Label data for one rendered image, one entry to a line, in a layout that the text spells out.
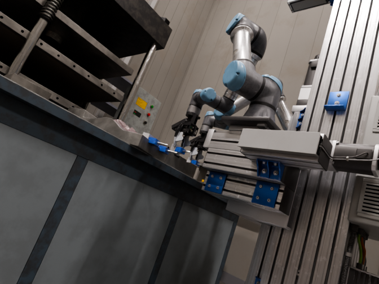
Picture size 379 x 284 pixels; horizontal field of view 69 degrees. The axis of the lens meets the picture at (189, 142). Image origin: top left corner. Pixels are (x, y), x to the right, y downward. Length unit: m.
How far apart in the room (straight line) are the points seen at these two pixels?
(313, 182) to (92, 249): 0.94
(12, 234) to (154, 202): 0.63
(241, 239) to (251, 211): 2.63
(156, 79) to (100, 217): 4.30
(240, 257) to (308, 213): 2.67
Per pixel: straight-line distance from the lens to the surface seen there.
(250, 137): 0.96
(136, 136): 1.21
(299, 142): 0.88
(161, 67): 5.48
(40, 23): 2.00
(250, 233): 3.73
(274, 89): 1.23
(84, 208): 1.23
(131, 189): 1.33
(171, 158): 1.48
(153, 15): 2.42
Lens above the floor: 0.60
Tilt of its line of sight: 14 degrees up
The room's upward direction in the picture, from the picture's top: 20 degrees clockwise
